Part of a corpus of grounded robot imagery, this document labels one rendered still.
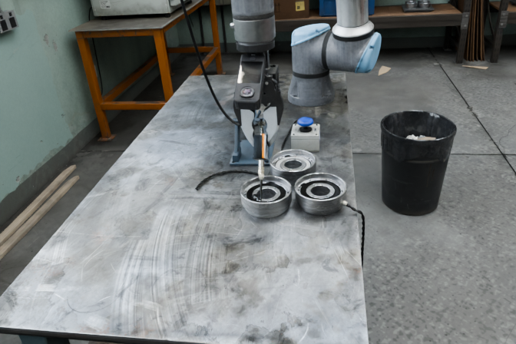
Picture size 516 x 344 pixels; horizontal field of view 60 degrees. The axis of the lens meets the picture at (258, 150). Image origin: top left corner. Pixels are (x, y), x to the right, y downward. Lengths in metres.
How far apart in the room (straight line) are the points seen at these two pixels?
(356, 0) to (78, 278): 0.93
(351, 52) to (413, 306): 1.01
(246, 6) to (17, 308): 0.62
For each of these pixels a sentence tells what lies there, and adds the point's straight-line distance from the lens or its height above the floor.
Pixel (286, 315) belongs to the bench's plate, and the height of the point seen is 0.80.
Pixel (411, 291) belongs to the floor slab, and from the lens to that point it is 1.91.
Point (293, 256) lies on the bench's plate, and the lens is 0.81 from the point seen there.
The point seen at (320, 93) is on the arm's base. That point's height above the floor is 0.84.
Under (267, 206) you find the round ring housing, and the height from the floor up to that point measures 0.83.
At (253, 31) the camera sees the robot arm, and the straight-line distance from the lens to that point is 0.80.
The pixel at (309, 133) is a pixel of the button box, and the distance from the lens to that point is 1.12.
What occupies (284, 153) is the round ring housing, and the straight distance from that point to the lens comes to 1.05.
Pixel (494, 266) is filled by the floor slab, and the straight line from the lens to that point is 2.11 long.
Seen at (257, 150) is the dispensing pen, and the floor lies 0.93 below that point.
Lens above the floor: 1.33
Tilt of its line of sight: 28 degrees down
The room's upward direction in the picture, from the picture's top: 4 degrees counter-clockwise
